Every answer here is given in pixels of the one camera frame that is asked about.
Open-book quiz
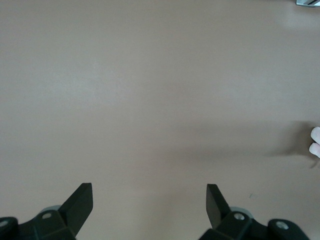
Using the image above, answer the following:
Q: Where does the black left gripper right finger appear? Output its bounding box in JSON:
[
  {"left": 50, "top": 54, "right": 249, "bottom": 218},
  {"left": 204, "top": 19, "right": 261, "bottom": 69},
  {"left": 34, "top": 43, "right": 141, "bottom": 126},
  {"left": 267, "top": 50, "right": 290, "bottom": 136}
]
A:
[{"left": 198, "top": 183, "right": 311, "bottom": 240}]

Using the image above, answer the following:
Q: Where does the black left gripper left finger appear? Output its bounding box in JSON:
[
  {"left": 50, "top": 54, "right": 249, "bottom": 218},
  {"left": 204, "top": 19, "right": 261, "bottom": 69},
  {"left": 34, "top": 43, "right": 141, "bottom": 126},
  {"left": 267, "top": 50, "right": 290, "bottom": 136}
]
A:
[{"left": 0, "top": 182, "right": 94, "bottom": 240}]

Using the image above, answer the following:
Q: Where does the small pale pink plush dog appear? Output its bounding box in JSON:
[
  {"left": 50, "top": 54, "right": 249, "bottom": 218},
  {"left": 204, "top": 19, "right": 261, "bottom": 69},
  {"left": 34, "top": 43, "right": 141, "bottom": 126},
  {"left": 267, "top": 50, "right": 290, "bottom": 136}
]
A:
[{"left": 308, "top": 126, "right": 320, "bottom": 159}]

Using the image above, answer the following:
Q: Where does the silver metal edge bracket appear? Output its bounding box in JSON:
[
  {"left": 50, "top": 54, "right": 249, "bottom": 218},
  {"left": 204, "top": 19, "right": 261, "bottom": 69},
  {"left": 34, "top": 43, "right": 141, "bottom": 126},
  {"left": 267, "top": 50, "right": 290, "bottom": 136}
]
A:
[{"left": 295, "top": 0, "right": 320, "bottom": 7}]

